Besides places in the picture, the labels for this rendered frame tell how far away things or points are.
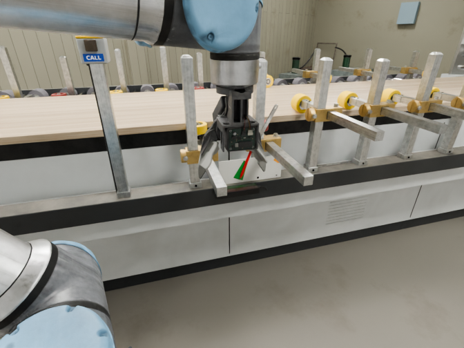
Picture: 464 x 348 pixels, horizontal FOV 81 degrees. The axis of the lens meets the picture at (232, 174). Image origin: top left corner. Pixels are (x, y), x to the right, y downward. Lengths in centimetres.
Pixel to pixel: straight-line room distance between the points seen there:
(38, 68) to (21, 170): 346
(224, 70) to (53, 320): 45
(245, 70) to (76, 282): 47
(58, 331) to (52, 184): 91
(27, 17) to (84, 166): 100
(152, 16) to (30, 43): 441
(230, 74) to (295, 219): 123
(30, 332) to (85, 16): 39
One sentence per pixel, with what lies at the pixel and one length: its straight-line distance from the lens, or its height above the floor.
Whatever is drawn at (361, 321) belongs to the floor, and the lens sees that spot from 161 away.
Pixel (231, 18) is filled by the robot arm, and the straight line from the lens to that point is 32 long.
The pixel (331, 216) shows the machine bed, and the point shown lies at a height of 25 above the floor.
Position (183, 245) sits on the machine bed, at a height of 24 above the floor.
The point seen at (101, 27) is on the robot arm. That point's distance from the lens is 30.
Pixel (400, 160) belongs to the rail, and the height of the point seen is 70.
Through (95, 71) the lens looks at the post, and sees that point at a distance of 93.
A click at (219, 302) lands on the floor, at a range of 155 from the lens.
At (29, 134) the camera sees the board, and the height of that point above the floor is 90.
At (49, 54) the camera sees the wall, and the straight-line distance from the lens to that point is 473.
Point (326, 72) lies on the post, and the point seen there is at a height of 110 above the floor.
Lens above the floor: 122
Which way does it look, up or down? 27 degrees down
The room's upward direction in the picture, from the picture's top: straight up
